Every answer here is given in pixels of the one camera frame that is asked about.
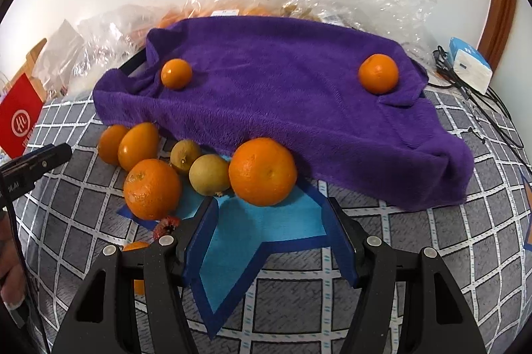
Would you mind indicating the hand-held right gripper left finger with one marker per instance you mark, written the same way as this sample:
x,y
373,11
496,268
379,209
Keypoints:
x,y
203,237

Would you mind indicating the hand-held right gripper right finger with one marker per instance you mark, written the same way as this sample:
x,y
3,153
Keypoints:
x,y
338,237

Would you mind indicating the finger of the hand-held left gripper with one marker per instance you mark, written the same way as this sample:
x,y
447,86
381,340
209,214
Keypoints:
x,y
41,162

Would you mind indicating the yellow-brown longan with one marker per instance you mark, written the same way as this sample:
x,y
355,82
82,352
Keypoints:
x,y
185,156
210,175

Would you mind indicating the small round orange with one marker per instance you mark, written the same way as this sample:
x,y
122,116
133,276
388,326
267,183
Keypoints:
x,y
378,74
135,246
176,74
109,144

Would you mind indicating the large smooth orange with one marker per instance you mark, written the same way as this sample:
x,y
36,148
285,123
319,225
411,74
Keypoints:
x,y
262,171

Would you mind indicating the oval orange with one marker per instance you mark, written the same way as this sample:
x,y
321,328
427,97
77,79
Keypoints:
x,y
138,146

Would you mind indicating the black tray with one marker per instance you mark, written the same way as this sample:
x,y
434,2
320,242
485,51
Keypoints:
x,y
133,65

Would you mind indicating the purple towel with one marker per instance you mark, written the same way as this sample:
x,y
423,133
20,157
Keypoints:
x,y
282,88

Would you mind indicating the person's left hand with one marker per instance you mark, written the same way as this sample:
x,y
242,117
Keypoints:
x,y
10,279

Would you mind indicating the red lychee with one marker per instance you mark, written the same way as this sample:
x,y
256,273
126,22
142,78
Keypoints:
x,y
167,227

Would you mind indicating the red paper bag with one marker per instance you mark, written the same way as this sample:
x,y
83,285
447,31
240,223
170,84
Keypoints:
x,y
20,117

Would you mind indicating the large dimpled orange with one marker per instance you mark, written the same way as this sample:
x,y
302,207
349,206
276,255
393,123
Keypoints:
x,y
152,189

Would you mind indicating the grey checkered blanket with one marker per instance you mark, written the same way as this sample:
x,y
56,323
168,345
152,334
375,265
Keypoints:
x,y
104,221

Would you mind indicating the brown cardboard box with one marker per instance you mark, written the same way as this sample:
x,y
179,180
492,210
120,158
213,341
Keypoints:
x,y
34,54

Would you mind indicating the grey plastic bag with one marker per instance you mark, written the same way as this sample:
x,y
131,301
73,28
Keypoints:
x,y
62,42

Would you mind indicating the small clear plastic bag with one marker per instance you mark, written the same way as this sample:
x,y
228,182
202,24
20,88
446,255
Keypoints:
x,y
112,33

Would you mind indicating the blue edged orange paper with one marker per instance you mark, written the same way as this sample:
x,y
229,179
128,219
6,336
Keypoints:
x,y
527,212

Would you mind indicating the bagged orange produce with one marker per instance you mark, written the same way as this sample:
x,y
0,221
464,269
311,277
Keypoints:
x,y
174,18

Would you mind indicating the blue white tissue pack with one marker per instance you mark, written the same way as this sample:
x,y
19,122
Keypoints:
x,y
469,65

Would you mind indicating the brown wooden door frame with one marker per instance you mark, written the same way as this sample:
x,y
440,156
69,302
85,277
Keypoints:
x,y
501,4

